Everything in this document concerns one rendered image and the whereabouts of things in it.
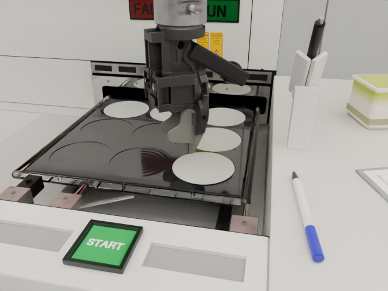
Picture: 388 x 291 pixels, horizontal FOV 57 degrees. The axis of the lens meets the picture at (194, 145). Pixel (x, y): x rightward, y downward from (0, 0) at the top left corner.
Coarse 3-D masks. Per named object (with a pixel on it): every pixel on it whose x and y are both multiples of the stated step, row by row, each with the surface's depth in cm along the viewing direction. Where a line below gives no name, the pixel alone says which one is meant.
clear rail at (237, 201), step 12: (48, 180) 54; (60, 180) 54; (72, 180) 54; (84, 180) 54; (96, 180) 53; (132, 192) 52; (144, 192) 52; (156, 192) 51; (168, 192) 51; (180, 192) 51; (228, 204) 50; (240, 204) 49
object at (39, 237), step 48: (0, 240) 35; (48, 240) 35; (144, 240) 34; (192, 240) 34; (240, 240) 34; (0, 288) 31; (48, 288) 30; (96, 288) 29; (144, 288) 29; (192, 288) 29; (240, 288) 29
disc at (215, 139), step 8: (208, 128) 71; (216, 128) 71; (208, 136) 67; (216, 136) 67; (224, 136) 67; (232, 136) 67; (200, 144) 64; (208, 144) 64; (216, 144) 64; (224, 144) 64; (232, 144) 64
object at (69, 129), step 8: (96, 104) 81; (88, 112) 77; (80, 120) 74; (72, 128) 71; (56, 136) 67; (64, 136) 68; (48, 144) 64; (40, 152) 61; (32, 160) 59; (24, 168) 57
